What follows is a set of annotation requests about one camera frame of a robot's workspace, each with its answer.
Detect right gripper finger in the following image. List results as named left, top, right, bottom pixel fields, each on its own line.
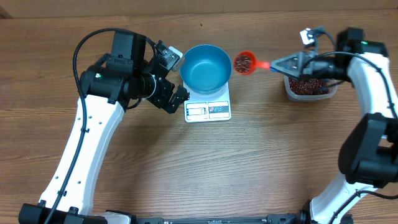
left=271, top=52, right=302, bottom=67
left=271, top=63, right=301, bottom=79

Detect red scoop with blue handle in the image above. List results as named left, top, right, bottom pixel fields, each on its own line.
left=233, top=50, right=271, bottom=75

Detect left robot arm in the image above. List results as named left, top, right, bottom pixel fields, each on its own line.
left=18, top=28, right=189, bottom=224

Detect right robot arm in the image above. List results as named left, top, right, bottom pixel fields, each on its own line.
left=270, top=27, right=397, bottom=223

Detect white digital kitchen scale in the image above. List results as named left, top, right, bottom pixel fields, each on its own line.
left=183, top=83, right=232, bottom=123

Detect blue metal bowl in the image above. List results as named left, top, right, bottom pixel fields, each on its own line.
left=180, top=44, right=233, bottom=95

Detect red beans in container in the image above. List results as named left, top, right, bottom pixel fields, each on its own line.
left=289, top=78, right=329, bottom=95

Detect clear plastic container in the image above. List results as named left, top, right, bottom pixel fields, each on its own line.
left=284, top=76, right=338, bottom=102

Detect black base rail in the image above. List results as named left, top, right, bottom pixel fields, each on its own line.
left=105, top=210, right=354, bottom=224

